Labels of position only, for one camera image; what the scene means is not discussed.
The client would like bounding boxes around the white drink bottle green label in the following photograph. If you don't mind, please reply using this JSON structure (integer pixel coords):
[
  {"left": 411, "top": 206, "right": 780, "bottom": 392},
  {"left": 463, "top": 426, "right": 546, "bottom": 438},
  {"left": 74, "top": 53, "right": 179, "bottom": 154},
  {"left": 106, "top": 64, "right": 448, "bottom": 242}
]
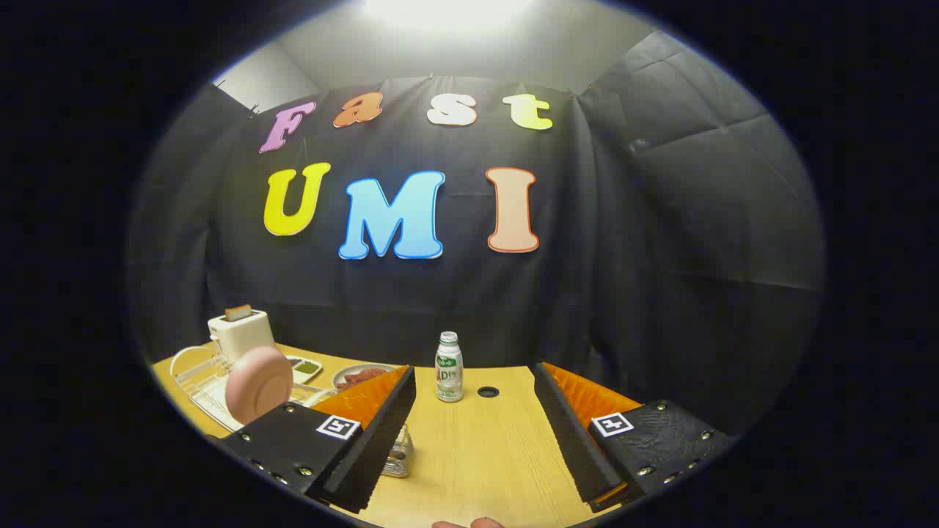
[{"left": 435, "top": 331, "right": 464, "bottom": 403}]

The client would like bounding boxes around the white divided tray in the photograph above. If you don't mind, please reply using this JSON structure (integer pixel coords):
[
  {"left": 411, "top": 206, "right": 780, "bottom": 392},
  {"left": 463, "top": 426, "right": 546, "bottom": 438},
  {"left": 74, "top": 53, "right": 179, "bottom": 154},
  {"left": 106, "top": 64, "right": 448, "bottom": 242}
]
[{"left": 286, "top": 356, "right": 324, "bottom": 386}]

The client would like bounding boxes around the white wire dish rack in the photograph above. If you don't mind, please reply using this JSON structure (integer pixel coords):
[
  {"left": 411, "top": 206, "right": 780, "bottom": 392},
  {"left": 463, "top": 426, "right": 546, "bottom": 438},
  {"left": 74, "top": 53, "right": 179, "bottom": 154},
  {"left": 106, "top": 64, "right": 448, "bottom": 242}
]
[{"left": 170, "top": 345, "right": 338, "bottom": 433}]

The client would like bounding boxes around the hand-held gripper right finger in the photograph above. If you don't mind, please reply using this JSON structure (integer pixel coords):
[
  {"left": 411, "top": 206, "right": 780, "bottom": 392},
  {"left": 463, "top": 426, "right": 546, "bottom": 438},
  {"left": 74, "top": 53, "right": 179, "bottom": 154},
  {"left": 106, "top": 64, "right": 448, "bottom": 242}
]
[{"left": 533, "top": 362, "right": 734, "bottom": 514}]

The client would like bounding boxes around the beige round plate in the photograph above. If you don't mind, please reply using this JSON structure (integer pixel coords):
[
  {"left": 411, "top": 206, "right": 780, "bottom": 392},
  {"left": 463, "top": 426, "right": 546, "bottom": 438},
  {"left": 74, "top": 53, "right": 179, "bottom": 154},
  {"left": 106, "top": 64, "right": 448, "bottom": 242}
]
[{"left": 332, "top": 363, "right": 401, "bottom": 394}]

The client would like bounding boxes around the white toaster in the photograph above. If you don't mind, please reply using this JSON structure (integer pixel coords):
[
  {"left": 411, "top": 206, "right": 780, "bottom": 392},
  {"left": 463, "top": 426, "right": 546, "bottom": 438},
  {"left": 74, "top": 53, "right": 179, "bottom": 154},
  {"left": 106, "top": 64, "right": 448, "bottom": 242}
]
[{"left": 208, "top": 308, "right": 277, "bottom": 362}]

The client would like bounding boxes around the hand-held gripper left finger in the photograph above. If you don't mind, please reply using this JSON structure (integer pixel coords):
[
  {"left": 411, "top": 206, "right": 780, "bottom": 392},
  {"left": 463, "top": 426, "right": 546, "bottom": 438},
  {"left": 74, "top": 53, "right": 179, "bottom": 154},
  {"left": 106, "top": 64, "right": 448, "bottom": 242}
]
[{"left": 220, "top": 365, "right": 417, "bottom": 514}]

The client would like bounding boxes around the metal wire basket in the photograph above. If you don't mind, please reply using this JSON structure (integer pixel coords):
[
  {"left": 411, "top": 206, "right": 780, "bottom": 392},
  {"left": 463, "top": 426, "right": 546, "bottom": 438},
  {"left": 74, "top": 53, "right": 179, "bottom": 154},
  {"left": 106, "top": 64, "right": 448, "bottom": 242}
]
[{"left": 380, "top": 424, "right": 414, "bottom": 479}]

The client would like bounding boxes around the pink plate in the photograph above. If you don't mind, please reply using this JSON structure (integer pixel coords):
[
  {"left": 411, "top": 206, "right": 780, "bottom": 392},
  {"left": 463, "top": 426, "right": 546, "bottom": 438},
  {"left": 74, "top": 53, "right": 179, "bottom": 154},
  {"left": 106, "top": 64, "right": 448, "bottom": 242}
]
[{"left": 224, "top": 346, "right": 294, "bottom": 426}]

